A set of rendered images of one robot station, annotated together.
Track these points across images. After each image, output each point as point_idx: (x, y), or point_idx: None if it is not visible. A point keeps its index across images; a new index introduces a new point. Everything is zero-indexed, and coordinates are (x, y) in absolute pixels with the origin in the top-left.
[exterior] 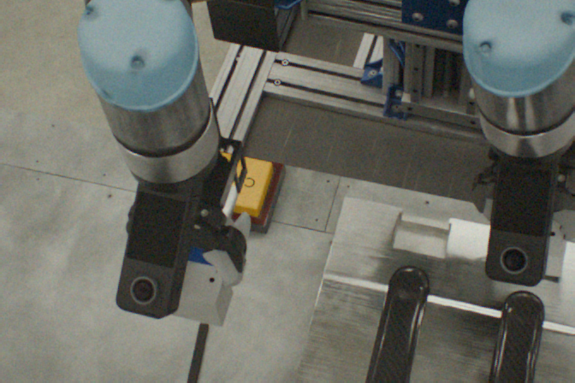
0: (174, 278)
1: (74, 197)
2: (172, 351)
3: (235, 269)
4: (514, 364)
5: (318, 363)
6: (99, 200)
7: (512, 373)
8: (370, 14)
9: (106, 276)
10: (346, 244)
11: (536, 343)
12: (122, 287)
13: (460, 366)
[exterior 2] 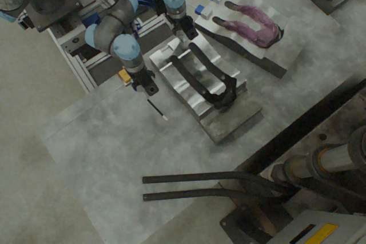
0: (154, 83)
1: (102, 105)
2: (147, 108)
3: (154, 78)
4: (199, 54)
5: (174, 82)
6: (106, 101)
7: (200, 55)
8: None
9: (123, 110)
10: (158, 63)
11: (199, 48)
12: (148, 92)
13: (193, 62)
